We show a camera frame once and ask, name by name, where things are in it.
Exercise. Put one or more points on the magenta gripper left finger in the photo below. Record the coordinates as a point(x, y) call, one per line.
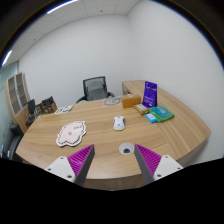
point(75, 167)

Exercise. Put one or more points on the small blue box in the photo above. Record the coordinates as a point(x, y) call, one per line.
point(151, 118)

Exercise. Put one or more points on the black side chair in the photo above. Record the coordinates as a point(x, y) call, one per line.
point(11, 141)

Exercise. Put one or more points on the small tan box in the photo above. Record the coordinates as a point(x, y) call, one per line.
point(141, 109)

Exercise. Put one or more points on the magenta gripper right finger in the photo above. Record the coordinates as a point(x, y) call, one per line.
point(153, 166)

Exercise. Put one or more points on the white green leaflet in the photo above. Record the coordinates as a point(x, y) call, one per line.
point(64, 109)

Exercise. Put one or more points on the brown cardboard box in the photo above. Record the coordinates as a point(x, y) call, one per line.
point(129, 101)

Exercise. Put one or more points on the grey round mouse pad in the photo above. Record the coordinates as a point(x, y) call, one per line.
point(112, 101)

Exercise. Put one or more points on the purple standing box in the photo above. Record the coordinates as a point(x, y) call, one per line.
point(150, 95)

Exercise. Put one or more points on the wooden bookshelf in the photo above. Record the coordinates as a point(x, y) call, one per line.
point(17, 98)

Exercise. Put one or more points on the green flat box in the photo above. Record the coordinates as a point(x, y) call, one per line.
point(161, 113)

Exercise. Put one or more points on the desk cable grommet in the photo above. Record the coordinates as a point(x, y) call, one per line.
point(126, 148)

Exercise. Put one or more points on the black mesh office chair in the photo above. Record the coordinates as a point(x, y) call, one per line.
point(94, 89)

